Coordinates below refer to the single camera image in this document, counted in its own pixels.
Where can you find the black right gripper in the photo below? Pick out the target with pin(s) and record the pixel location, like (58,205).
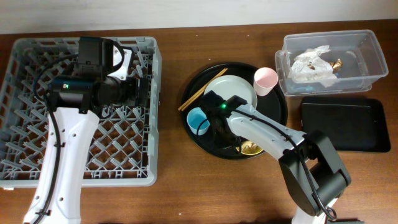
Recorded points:
(220,142)

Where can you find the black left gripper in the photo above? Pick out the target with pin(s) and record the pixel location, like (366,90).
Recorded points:
(143,91)

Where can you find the peanut shells and rice waste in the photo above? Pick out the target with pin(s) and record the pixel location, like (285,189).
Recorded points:
(249,147)

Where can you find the yellow plastic bowl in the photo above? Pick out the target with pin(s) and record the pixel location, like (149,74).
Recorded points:
(260,150)

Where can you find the light blue plastic cup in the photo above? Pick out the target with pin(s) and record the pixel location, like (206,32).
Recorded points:
(197,121)

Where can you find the pink plastic cup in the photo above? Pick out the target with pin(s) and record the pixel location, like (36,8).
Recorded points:
(265,79)

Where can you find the white paper napkin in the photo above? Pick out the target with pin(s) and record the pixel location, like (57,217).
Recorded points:
(310,67)

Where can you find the gold foil wrapper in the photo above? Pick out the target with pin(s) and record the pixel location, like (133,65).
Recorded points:
(337,65)

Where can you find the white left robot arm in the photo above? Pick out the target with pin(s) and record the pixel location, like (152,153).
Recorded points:
(74,105)

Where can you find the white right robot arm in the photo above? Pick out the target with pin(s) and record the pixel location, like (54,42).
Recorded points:
(313,171)

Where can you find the grey plastic dishwasher rack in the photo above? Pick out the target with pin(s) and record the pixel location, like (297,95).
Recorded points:
(124,149)

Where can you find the clear plastic waste bin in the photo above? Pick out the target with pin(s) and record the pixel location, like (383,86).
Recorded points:
(360,51)

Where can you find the round black tray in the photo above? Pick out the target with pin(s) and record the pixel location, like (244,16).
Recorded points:
(273,105)

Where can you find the grey round plate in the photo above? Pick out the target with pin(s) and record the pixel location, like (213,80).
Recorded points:
(227,86)

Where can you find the wooden chopstick lower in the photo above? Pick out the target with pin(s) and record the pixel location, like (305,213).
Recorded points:
(203,91)

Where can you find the wooden chopstick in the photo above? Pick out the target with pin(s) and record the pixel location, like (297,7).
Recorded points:
(203,91)
(202,88)

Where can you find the wooden chopstick upper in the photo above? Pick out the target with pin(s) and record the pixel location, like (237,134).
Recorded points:
(202,88)

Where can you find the black rectangular tray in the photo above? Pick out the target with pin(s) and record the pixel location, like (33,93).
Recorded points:
(352,124)

